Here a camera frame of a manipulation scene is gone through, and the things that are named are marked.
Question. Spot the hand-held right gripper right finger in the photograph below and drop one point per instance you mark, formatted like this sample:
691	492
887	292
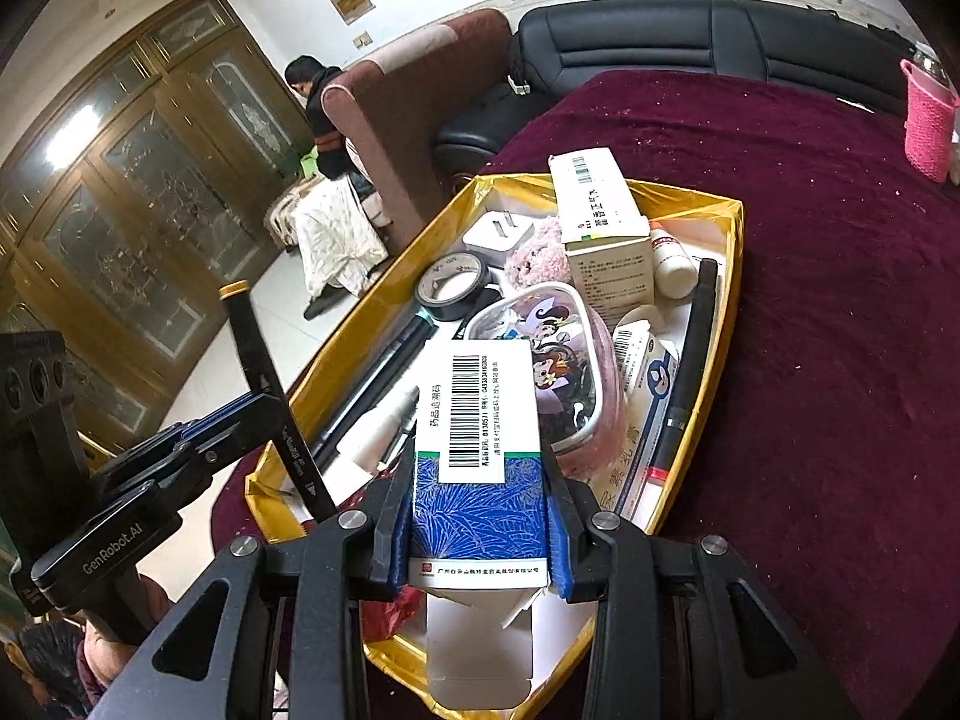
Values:
561	540

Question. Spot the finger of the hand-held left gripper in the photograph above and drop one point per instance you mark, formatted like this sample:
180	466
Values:
217	424
210	469

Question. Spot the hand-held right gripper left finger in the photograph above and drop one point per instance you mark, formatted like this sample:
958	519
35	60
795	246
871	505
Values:
394	540

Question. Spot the black stick with tan ends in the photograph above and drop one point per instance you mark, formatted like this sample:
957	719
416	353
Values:
251	345

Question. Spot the white tube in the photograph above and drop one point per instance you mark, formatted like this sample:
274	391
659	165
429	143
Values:
379	427

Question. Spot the blue white medicine box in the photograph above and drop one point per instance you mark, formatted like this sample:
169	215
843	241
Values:
480	405

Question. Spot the black marker pen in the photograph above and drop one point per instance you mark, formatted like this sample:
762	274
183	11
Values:
375	382

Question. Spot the white ointment box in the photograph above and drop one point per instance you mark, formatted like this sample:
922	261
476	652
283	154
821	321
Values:
649	382

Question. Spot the cartoon print pouch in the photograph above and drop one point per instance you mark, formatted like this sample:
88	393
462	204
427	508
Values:
547	360

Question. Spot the black tape roll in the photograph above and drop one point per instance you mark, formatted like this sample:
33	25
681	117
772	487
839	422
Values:
450	311

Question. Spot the black pen with red band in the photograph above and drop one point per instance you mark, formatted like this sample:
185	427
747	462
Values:
694	330

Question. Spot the pink fluffy plush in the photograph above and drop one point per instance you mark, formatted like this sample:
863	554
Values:
536	259

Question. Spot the small white bottle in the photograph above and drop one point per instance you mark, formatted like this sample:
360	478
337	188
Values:
673	262

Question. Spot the white power adapter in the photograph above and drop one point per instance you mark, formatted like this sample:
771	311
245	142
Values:
495	240

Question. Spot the large white medicine box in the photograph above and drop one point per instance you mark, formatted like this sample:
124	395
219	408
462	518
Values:
600	210

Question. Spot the gold cardboard box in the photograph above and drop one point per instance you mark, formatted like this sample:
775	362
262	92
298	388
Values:
690	204

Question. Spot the cloth covered stool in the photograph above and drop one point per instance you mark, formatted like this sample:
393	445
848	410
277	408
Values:
337	232

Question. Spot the ornate golden glass door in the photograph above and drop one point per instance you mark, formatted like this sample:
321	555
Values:
135	187

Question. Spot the brown armchair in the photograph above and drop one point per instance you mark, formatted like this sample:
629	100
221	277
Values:
405	112

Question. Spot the black leather sofa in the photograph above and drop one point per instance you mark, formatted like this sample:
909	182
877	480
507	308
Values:
637	37

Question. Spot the pink knitted sleeve bottle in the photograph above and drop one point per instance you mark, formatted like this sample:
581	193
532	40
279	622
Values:
930	120

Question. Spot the wall switch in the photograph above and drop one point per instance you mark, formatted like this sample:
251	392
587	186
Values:
364	38

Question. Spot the small wall plaque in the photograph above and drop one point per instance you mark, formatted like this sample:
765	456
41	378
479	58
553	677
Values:
351	1

